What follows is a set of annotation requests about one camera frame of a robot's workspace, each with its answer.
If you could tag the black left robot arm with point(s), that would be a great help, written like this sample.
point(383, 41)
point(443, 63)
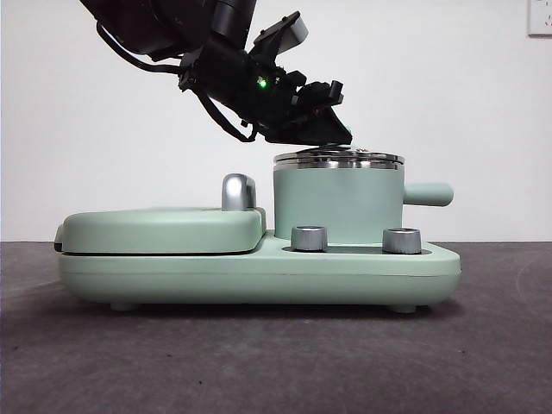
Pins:
point(151, 26)

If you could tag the silver control knob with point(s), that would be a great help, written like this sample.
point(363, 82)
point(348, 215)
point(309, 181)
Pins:
point(309, 239)
point(402, 241)

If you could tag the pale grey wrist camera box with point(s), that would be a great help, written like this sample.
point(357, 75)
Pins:
point(295, 30)

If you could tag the mint green griddle cover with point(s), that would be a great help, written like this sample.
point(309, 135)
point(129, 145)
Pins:
point(151, 230)

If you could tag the glass pot lid green knob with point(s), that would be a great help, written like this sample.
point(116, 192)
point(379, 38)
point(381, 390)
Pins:
point(302, 159)

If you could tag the mint green breakfast machine base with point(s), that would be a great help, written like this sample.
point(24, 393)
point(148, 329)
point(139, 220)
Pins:
point(259, 276)

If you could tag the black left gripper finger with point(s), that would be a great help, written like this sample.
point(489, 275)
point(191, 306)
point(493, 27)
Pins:
point(319, 131)

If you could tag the white wall socket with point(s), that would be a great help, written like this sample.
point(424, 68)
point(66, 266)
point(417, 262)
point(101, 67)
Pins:
point(541, 19)

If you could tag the mint green steamer pot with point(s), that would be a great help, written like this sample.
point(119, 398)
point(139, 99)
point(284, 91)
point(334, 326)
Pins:
point(336, 198)

